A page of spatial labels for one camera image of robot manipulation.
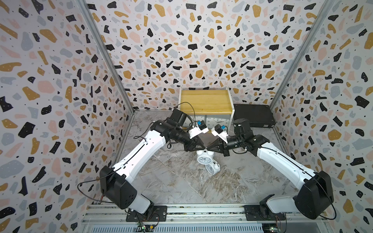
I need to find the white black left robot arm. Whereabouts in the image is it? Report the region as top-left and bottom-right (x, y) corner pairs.
(97, 109), (208, 218)

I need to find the wooden shelf white metal frame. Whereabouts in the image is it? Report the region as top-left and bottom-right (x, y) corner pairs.
(178, 87), (235, 128)

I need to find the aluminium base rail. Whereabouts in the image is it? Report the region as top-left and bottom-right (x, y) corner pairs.
(79, 204), (333, 233)

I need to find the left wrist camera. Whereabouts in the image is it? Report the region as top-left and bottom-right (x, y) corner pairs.
(188, 120), (209, 139)

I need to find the white twin-bell clock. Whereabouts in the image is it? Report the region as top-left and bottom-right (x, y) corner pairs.
(206, 161), (220, 175)
(196, 149), (214, 165)

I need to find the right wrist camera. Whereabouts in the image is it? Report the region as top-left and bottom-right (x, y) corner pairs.
(211, 124), (228, 143)

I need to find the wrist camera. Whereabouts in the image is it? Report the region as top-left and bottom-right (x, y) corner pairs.
(211, 124), (228, 143)
(188, 120), (209, 139)

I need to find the black flat case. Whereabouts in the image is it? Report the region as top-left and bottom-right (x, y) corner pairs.
(234, 104), (276, 128)

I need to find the grey square clock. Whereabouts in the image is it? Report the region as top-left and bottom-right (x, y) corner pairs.
(184, 115), (206, 125)
(206, 115), (231, 128)

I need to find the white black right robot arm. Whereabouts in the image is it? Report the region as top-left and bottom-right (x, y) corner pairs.
(207, 118), (334, 219)

